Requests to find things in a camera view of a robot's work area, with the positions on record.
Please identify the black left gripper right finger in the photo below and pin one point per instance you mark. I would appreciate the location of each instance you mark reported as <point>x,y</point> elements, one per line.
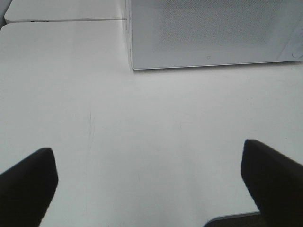
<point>275,182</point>

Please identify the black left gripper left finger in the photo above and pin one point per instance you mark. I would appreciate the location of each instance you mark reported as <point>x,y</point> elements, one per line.
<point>27,189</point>

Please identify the white microwave oven body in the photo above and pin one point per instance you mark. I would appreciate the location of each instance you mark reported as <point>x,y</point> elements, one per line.
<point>127,16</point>

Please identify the white microwave door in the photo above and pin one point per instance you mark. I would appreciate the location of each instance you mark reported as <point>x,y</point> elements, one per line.
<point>192,33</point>

